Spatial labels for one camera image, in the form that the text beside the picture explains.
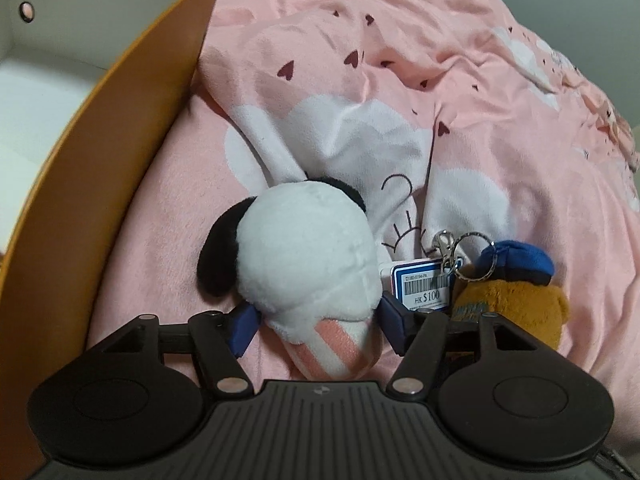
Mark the orange storage box white inside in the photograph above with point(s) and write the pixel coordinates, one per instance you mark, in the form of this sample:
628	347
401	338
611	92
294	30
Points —
65	160

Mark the blue white price tag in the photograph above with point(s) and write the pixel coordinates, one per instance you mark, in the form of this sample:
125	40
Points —
417	285

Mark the white dog plush black ears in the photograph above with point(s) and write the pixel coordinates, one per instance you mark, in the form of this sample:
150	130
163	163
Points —
305	255

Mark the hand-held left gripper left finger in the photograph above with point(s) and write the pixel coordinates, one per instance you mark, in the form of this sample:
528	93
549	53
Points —
242	330

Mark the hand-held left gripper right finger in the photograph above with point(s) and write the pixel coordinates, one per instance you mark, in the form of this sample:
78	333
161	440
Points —
397	322

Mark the pink printed bed sheet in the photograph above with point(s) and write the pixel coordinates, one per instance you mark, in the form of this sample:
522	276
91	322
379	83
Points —
450	110

